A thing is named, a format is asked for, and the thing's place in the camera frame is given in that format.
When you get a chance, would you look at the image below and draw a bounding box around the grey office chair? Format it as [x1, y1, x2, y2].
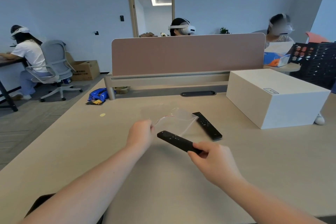
[25, 40, 83, 102]

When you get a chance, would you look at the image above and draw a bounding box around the white rectangular box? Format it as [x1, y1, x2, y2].
[226, 69, 331, 130]

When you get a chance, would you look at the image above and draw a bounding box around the brown cardboard box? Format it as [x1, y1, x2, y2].
[69, 60, 100, 81]

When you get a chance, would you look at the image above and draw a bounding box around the dark desk with black legs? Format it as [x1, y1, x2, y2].
[0, 57, 28, 112]

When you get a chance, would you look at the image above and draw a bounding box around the person's right forearm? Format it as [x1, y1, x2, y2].
[217, 175, 327, 224]

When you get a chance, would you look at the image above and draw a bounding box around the wooden door frame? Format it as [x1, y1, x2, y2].
[124, 0, 176, 38]

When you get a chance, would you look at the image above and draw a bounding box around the black cable grommet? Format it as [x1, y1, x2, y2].
[180, 90, 216, 97]

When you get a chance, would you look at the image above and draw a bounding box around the orange pink cloth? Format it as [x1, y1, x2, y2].
[305, 31, 330, 44]

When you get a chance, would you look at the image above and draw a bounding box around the pink desk divider panel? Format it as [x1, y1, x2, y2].
[111, 33, 266, 77]

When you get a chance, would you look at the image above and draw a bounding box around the person's left hand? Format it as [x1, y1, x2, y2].
[126, 119, 157, 154]

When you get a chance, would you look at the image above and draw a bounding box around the blue and white carton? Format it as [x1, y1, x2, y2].
[263, 41, 295, 67]

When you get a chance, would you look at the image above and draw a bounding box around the person's right hand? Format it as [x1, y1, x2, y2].
[187, 142, 244, 188]

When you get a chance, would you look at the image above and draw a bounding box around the black plastic crate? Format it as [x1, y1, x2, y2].
[288, 42, 336, 91]

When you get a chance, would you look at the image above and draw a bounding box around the woven basket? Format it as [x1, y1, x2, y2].
[114, 86, 131, 95]

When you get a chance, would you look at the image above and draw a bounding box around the round beige side table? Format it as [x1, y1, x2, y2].
[264, 63, 302, 73]

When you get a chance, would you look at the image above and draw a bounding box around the white shoe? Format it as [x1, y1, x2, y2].
[314, 113, 326, 126]

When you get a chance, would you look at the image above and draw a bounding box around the blue snack bag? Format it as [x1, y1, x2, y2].
[85, 87, 110, 106]

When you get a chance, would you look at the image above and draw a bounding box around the clear plastic zip bag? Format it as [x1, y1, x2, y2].
[151, 107, 199, 138]

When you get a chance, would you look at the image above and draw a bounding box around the person's left forearm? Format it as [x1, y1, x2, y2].
[19, 145, 141, 224]

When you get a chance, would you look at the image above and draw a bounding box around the white headset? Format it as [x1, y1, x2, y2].
[268, 14, 295, 36]
[168, 18, 196, 35]
[10, 27, 30, 40]

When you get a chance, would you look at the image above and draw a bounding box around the black remote control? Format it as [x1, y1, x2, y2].
[157, 131, 203, 155]
[192, 112, 223, 141]

